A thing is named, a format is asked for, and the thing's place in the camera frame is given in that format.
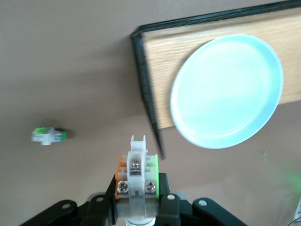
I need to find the light blue round plate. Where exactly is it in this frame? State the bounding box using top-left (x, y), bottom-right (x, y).
top-left (169, 33), bottom-right (284, 149)

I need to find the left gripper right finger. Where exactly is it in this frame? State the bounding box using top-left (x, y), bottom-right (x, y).
top-left (156, 173), bottom-right (247, 226)

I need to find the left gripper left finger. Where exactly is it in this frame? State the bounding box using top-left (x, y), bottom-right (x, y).
top-left (21, 174), bottom-right (118, 226)

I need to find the red push button switch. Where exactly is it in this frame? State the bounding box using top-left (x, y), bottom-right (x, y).
top-left (114, 135), bottom-right (160, 226)

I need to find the green push button switch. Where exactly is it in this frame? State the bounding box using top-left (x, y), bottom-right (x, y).
top-left (31, 126), bottom-right (71, 146)

